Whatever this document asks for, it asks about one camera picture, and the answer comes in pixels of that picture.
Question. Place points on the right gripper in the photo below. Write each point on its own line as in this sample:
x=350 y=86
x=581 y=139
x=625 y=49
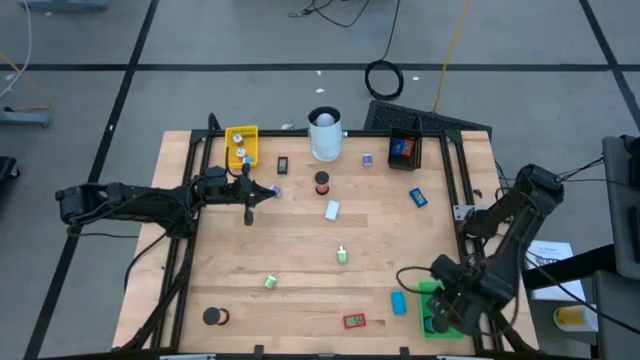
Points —
x=472 y=310

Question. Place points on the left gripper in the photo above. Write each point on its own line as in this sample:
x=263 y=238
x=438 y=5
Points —
x=235 y=192

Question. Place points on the black digital thermometer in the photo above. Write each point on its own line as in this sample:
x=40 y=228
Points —
x=282 y=165

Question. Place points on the small hourglass red sand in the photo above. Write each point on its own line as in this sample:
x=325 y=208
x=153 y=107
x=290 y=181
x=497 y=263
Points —
x=322 y=182

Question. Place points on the white eraser block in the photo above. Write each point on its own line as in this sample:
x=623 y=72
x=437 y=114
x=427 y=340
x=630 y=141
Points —
x=332 y=210

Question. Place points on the green white usb charger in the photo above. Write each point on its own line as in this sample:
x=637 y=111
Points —
x=270 y=281
x=342 y=256

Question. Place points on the large hourglass white sand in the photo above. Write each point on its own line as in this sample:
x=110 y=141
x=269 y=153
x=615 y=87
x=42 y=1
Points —
x=212 y=316

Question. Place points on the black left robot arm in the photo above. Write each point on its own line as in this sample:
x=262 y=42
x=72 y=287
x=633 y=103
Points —
x=125 y=200

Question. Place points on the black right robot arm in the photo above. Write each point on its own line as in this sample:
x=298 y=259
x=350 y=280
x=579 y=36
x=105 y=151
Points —
x=530 y=210

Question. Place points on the green plastic tray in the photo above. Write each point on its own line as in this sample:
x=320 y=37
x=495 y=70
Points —
x=424 y=300

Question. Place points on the light blue eraser block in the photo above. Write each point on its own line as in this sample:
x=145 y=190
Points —
x=398 y=303

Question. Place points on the yellow plastic basket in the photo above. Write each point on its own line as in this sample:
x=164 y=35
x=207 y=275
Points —
x=250 y=135

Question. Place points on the white cylindrical cup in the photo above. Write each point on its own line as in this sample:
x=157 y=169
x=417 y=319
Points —
x=326 y=142

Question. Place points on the white paper sheet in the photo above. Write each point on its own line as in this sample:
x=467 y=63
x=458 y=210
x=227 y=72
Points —
x=550 y=252

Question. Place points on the yellow white container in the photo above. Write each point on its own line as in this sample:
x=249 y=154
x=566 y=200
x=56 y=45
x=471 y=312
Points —
x=575 y=318

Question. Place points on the black flat bar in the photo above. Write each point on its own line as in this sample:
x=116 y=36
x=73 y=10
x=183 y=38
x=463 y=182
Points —
x=575 y=265

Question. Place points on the black plastic basket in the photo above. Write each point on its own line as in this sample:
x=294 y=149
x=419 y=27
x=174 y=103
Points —
x=417 y=150

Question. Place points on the grey table foot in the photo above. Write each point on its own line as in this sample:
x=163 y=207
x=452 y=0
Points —
x=25 y=118
x=65 y=5

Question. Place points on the black equipment corner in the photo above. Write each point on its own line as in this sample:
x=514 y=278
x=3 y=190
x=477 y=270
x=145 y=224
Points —
x=7 y=170

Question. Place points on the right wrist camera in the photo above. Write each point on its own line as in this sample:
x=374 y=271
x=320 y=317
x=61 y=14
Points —
x=447 y=270

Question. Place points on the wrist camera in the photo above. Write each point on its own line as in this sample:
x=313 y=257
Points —
x=215 y=176
x=447 y=270

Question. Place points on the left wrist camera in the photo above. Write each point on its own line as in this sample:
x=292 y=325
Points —
x=215 y=176

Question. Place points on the silver metal bracket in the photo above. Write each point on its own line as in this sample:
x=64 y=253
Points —
x=462 y=212

